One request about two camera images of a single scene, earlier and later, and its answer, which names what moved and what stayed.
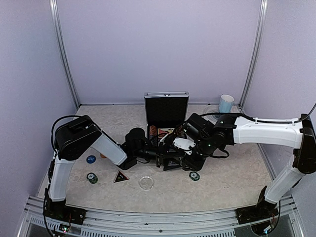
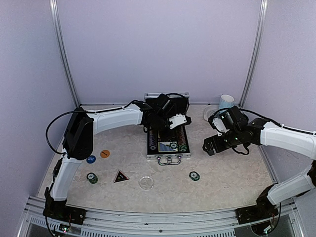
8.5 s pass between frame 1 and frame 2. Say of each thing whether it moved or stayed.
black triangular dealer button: stayed
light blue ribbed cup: stayed
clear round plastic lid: stayed
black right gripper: moved
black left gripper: moved
